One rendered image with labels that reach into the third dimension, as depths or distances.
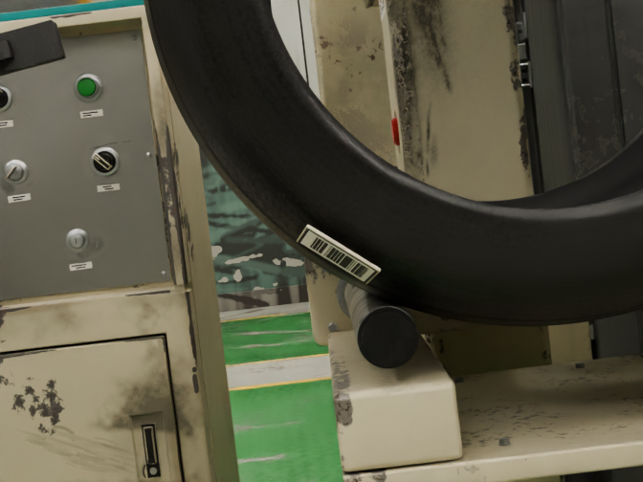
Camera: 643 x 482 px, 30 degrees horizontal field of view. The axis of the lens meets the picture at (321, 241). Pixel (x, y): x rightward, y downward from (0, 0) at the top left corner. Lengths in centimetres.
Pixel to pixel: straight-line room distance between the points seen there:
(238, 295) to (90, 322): 851
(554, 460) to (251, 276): 924
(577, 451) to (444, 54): 50
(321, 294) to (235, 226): 888
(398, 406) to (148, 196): 81
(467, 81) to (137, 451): 68
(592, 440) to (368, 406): 17
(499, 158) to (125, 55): 60
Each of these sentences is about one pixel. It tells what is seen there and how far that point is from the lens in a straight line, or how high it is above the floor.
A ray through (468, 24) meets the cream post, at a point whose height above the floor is 116.
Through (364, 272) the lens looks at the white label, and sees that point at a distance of 85.
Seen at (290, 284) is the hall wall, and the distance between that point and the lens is 1010.
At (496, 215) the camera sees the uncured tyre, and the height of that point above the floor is 98.
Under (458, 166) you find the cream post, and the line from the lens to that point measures 124.
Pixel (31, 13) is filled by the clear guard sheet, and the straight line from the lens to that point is 163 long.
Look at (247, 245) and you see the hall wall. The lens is 1008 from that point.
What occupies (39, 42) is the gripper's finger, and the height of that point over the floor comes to 115.
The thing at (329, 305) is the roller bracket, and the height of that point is 89.
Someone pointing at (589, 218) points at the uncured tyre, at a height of 97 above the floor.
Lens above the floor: 102
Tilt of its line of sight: 3 degrees down
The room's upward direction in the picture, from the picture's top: 7 degrees counter-clockwise
